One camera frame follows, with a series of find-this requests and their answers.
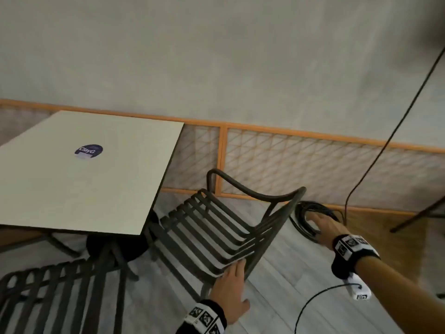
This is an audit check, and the black left wristband with markers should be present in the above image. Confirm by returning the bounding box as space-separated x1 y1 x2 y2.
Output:
175 299 229 334

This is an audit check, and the round blue sticker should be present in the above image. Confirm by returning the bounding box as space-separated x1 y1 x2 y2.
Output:
74 144 104 160

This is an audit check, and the person's right hand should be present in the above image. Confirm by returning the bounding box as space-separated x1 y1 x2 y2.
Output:
307 212 350 251

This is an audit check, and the coiled black cable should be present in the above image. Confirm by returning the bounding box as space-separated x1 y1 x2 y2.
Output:
289 200 345 244

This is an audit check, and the beige table with black pedestal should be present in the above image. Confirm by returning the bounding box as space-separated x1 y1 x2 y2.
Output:
0 110 185 272

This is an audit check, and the thin black wrist camera cable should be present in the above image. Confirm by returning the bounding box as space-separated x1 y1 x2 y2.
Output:
293 283 362 334

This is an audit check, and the person's left hand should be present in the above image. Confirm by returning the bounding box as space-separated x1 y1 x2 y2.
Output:
208 259 251 326

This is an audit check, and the hanging black cable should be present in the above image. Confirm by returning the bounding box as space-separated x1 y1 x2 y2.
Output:
344 46 445 217

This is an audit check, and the black right wristband with markers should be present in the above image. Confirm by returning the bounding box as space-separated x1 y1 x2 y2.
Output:
331 234 381 281

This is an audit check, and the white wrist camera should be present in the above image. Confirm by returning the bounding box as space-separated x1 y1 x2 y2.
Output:
342 273 372 302

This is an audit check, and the orange framed mesh wall panel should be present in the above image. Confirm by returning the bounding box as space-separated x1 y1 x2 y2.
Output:
0 98 445 217

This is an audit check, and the black wristband with markers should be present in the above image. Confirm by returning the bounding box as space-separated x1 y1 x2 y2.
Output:
331 234 381 281
175 299 229 334

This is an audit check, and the person's right forearm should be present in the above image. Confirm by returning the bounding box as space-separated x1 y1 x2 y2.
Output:
354 255 445 334

